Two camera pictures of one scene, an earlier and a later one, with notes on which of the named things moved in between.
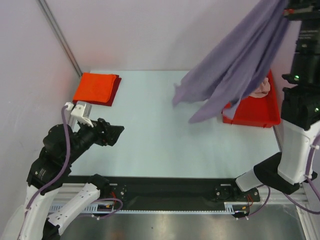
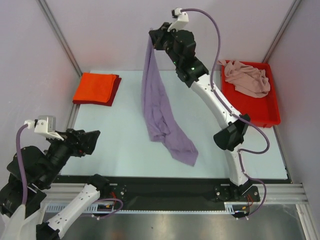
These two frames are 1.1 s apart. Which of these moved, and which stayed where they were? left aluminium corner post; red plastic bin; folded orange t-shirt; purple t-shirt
Moved: purple t-shirt
Stayed: left aluminium corner post; folded orange t-shirt; red plastic bin
